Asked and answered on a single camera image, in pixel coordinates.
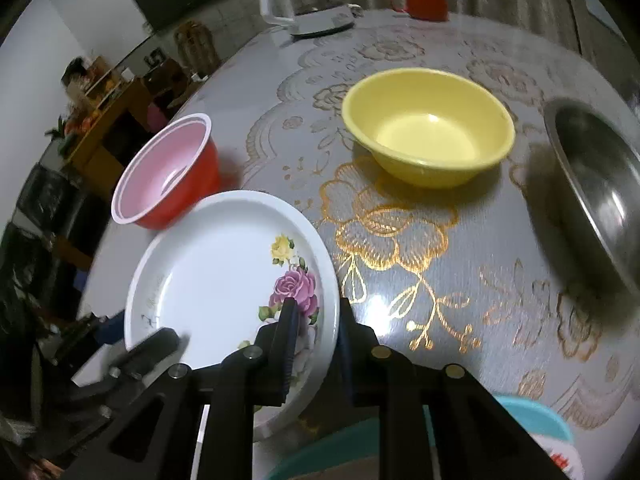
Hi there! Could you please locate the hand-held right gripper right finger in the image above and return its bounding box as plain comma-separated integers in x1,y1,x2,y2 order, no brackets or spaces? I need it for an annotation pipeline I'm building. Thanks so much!
337,297,571,480

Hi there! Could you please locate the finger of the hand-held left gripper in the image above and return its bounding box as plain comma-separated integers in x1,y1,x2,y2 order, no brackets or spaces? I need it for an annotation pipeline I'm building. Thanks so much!
109,327,181,380
96,311,128,348

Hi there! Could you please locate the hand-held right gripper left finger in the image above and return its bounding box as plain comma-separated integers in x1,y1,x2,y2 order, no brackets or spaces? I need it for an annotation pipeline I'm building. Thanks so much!
65,297,301,480

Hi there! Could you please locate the white floral plate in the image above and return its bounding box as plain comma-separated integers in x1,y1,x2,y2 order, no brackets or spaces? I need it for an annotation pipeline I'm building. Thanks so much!
124,190,341,443

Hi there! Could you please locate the red bowl with pink inside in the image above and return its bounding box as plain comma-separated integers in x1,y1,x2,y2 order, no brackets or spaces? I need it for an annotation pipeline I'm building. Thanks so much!
111,113,221,231

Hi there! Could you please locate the yellow bowl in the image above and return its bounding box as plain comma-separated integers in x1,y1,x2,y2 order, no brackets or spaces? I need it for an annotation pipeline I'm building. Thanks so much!
341,70,516,190

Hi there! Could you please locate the stainless steel bowl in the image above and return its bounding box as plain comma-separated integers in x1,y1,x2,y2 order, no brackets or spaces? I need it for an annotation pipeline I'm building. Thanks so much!
542,99,640,297

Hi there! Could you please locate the black leather stool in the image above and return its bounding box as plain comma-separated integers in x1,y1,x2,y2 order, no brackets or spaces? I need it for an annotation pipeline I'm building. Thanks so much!
16,162,97,241
0,224,56,321

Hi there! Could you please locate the gold floral lace tablecloth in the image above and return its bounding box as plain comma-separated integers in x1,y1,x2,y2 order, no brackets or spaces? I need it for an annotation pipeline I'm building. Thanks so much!
244,10,640,432

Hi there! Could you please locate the teal plastic tub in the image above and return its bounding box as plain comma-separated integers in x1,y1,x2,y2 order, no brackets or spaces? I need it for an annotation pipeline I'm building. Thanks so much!
265,395,584,480

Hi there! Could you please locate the wooden cabinet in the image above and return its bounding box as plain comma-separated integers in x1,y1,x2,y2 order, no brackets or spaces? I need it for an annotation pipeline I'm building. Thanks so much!
64,72,157,197

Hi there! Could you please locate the green potted plant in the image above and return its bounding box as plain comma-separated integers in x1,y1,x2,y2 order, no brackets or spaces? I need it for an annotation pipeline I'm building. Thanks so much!
46,116,76,157

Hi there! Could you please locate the pink bin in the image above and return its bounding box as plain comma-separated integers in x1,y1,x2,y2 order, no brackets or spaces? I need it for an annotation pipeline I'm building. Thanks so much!
147,102,169,132

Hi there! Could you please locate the wicker chair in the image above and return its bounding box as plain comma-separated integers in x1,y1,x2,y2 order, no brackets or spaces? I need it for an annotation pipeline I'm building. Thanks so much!
173,20,221,82

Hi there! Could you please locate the red mug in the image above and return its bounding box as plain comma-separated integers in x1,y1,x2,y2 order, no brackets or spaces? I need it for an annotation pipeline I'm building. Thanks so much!
391,0,449,23

